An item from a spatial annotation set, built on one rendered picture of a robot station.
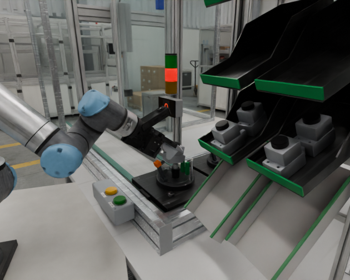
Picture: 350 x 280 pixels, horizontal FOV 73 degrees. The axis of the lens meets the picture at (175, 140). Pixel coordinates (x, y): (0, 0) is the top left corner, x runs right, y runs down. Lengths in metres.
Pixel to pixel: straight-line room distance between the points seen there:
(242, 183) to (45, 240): 0.63
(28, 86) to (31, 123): 5.42
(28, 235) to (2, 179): 0.22
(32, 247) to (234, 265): 0.60
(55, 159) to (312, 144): 0.50
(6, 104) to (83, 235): 0.49
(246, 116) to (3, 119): 0.51
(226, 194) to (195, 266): 0.22
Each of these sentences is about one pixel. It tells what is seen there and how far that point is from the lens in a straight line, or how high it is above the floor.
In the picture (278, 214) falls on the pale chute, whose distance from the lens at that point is 0.61.
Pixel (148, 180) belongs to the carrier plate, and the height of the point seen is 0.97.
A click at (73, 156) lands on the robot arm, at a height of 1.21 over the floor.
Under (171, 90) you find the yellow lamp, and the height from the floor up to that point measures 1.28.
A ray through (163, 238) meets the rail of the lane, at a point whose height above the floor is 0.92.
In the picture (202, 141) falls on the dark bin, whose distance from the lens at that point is 0.59.
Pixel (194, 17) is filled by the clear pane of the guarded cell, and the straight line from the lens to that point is 2.30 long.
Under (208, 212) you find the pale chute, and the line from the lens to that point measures 0.67.
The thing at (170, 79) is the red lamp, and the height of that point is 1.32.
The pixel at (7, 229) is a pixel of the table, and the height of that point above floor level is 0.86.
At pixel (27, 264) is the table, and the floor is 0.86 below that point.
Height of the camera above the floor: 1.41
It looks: 20 degrees down
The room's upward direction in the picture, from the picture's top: straight up
